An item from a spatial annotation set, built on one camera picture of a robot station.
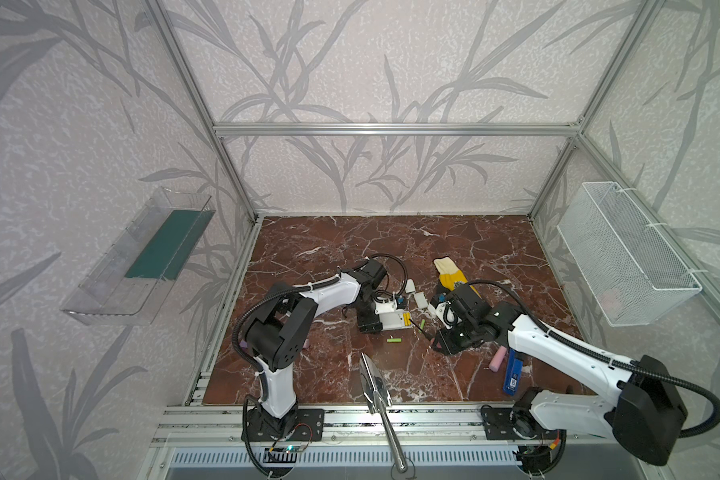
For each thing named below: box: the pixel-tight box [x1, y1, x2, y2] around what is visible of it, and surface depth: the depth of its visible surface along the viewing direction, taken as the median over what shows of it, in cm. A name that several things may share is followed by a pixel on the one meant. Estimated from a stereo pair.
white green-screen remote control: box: [379, 309, 413, 331], surface depth 92 cm
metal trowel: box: [359, 353, 409, 473], surface depth 79 cm
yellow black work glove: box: [432, 256, 468, 291], surface depth 104 cm
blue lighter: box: [503, 349, 524, 396], surface depth 80 cm
